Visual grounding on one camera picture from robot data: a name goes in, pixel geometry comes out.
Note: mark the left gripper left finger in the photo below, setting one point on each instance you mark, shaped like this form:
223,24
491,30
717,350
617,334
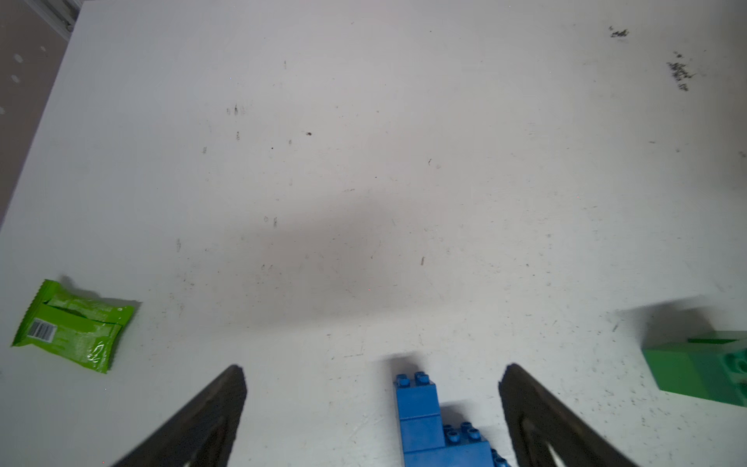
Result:
202,433

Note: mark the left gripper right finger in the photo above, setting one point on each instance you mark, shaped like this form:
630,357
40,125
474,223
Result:
544,431

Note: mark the long blue lego brick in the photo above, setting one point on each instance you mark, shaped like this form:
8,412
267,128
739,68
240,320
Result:
426,440

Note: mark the long green lego brick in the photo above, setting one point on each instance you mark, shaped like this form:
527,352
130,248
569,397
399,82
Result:
710,367

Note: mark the green snack packet on table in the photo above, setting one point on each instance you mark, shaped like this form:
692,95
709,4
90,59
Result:
82,330

